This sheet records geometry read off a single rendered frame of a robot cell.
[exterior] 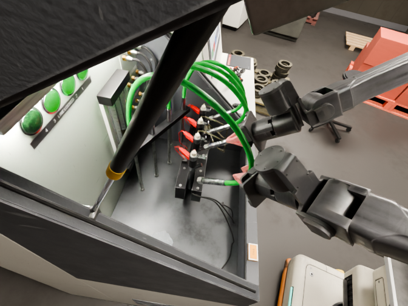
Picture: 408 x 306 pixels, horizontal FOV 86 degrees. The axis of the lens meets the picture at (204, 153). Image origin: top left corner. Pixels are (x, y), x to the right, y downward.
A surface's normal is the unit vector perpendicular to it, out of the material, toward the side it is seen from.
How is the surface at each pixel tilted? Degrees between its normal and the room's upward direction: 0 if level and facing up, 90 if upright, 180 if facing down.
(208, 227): 0
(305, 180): 49
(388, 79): 63
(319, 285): 0
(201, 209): 0
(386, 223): 40
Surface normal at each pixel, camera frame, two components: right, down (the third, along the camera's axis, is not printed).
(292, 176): 0.38, 0.07
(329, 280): 0.11, -0.63
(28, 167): 0.99, 0.17
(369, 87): 0.02, 0.37
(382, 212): -0.54, -0.63
